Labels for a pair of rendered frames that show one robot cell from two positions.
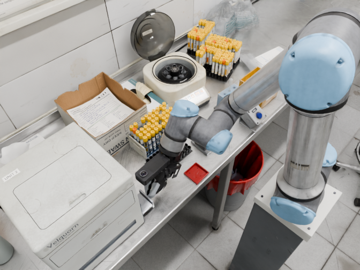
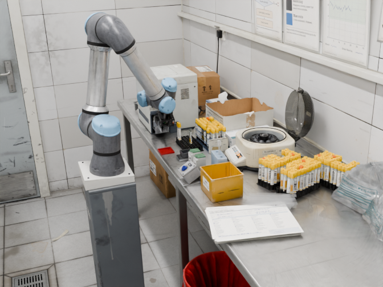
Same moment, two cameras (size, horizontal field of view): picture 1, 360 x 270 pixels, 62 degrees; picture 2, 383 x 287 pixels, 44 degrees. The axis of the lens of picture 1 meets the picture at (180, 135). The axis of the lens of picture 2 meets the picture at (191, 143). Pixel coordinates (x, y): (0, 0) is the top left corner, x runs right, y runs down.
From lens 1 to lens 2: 254 cm
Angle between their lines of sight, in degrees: 88
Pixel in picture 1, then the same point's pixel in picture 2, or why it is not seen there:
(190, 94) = (239, 151)
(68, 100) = (256, 106)
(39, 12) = (266, 41)
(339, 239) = not seen: outside the picture
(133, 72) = (301, 145)
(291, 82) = not seen: hidden behind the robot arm
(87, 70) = (281, 106)
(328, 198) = (88, 175)
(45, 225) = not seen: hidden behind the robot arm
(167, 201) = (156, 140)
